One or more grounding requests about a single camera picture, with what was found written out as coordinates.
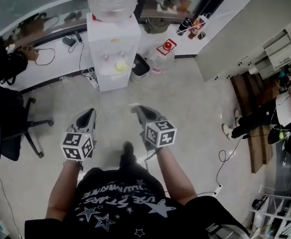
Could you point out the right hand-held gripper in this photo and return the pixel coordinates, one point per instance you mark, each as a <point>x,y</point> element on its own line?
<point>160,134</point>

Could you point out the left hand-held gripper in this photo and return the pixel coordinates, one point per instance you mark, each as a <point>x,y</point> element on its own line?
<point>77,146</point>

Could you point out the pale yellow cup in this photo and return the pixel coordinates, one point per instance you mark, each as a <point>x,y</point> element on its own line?
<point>121,66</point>

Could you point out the person's right forearm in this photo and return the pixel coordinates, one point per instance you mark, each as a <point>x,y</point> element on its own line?
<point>178,178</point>

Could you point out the person's left forearm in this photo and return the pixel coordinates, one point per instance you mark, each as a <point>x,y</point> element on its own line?
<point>63,190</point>

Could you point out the person's black shoe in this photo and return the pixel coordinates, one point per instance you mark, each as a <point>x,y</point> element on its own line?
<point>128,148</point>

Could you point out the white power strip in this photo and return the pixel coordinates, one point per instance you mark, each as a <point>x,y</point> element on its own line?
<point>94,82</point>
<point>218,188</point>

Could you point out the person's black trouser leg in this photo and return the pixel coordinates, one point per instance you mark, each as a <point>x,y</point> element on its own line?
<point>129,162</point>

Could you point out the black-lined waste bin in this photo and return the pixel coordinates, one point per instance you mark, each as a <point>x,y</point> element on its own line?
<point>140,67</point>

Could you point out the empty red-capped water bottle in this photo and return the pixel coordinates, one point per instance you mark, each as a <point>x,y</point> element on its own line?
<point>163,56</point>

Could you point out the white water dispenser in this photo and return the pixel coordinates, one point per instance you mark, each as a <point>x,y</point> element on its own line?
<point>113,48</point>

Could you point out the black office chair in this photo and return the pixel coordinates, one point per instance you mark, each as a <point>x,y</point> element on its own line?
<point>8,126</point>

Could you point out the black power adapter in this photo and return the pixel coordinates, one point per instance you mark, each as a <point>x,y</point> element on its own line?
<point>68,40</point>

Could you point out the person's black star-print shirt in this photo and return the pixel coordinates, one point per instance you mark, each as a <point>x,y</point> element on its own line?
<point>115,208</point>

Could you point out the green bag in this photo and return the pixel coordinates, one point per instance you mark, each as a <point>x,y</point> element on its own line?
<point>156,26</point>

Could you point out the black drinking bottle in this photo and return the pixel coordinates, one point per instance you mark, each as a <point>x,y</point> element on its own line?
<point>184,26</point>

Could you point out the black bag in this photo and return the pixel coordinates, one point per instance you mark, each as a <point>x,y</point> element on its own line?
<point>6,63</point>

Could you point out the white paper bag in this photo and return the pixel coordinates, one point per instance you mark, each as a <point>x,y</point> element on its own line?
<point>199,26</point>

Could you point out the brown wooden board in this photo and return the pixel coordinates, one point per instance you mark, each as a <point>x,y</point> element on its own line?
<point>256,123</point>

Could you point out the large clear water bottle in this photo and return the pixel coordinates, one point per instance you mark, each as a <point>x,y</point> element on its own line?
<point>113,1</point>

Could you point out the grey metal drawer unit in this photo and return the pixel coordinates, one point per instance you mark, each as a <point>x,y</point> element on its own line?
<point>281,51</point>

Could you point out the white metal shelf rack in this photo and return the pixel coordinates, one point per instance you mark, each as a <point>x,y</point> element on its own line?
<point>277,215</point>

